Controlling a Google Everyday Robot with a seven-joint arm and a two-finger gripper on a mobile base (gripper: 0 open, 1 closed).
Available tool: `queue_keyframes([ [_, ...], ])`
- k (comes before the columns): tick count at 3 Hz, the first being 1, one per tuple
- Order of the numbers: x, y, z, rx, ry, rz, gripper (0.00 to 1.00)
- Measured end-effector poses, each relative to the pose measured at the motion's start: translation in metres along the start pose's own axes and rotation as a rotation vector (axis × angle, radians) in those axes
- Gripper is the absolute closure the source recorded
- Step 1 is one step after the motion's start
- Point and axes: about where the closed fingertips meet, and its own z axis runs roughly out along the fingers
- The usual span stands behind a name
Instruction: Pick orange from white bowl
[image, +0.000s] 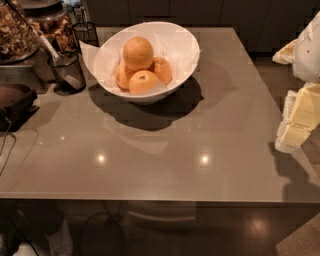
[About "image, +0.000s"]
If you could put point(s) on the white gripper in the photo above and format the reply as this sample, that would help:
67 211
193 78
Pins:
308 53

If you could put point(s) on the orange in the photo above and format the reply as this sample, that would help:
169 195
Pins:
123 75
162 69
138 53
142 81

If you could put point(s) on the white ceramic bowl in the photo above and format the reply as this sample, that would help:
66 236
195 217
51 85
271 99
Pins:
180 46

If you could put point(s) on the white paper liner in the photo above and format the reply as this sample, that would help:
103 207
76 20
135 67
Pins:
90 53

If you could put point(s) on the black mesh cup rear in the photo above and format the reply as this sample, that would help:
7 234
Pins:
85 32

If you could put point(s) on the black mesh cup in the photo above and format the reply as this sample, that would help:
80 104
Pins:
67 72
85 32

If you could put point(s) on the black mesh cup front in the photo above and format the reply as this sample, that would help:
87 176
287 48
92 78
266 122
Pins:
67 72

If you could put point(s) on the metal scoop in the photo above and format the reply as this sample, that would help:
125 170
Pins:
45 42

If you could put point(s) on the dark brown tray appliance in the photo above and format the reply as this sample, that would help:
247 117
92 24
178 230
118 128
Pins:
16 103

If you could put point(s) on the large glass snack jar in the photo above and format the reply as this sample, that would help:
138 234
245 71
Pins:
17 39

